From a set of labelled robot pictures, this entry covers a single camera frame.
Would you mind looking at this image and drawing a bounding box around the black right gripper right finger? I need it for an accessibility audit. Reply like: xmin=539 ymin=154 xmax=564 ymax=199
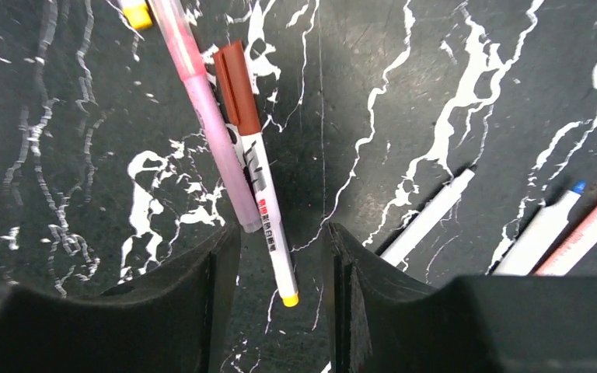
xmin=322 ymin=223 xmax=597 ymax=372

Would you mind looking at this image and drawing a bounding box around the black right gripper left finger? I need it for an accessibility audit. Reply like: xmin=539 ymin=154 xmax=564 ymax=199
xmin=0 ymin=224 xmax=241 ymax=372

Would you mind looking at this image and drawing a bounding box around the dark blue capped marker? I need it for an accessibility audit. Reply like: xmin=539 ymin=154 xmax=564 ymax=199
xmin=380 ymin=165 xmax=477 ymax=267

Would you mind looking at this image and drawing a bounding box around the light blue capped marker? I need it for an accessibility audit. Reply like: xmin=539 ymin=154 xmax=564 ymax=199
xmin=492 ymin=181 xmax=586 ymax=276

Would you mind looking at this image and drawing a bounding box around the orange red pen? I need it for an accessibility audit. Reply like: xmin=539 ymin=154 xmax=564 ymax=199
xmin=533 ymin=206 xmax=597 ymax=276

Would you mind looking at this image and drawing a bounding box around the brown capped yellow-end marker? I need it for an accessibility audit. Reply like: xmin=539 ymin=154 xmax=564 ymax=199
xmin=214 ymin=40 xmax=299 ymax=308

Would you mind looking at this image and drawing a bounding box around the pink translucent pen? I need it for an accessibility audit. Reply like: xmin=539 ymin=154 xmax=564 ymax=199
xmin=149 ymin=0 xmax=261 ymax=233

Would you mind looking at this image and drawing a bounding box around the yellow capped marker pen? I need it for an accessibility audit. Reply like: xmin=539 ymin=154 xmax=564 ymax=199
xmin=117 ymin=0 xmax=153 ymax=30

